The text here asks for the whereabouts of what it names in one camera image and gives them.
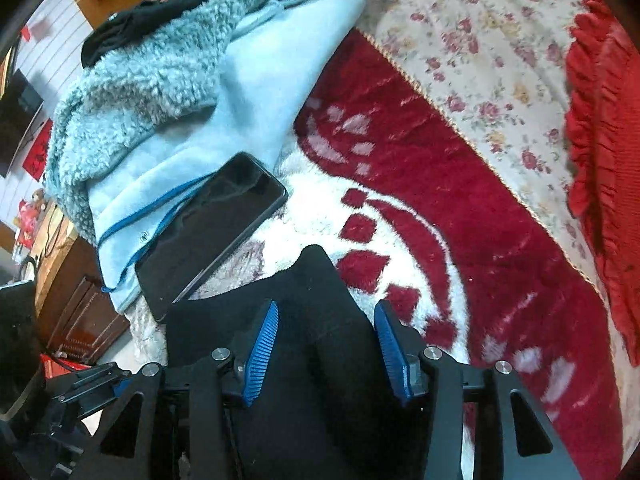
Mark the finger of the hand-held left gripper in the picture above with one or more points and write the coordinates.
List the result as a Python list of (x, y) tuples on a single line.
[(95, 385)]

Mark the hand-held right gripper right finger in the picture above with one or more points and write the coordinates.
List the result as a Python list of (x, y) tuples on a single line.
[(395, 355)]

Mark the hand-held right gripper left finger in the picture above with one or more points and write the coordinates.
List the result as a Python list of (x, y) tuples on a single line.
[(260, 360)]

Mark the black pants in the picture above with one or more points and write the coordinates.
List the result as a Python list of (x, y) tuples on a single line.
[(320, 360)]

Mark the brown wooden cabinet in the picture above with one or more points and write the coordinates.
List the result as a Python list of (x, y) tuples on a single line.
[(75, 300)]

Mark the red and white plush blanket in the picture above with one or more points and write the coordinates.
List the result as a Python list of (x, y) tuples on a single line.
[(450, 240)]

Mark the black smartphone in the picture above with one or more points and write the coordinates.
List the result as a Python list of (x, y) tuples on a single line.
[(215, 232)]

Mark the black television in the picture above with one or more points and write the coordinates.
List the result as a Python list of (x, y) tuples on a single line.
[(15, 120)]

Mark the light blue fleece jacket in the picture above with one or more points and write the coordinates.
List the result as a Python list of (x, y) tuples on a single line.
[(165, 120)]

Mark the red heart-shaped ruffled pillow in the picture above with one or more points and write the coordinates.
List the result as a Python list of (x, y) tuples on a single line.
[(605, 175)]

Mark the floral quilt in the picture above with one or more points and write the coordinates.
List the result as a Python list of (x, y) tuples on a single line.
[(490, 60)]

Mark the black cloth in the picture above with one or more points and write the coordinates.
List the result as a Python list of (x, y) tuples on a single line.
[(145, 22)]

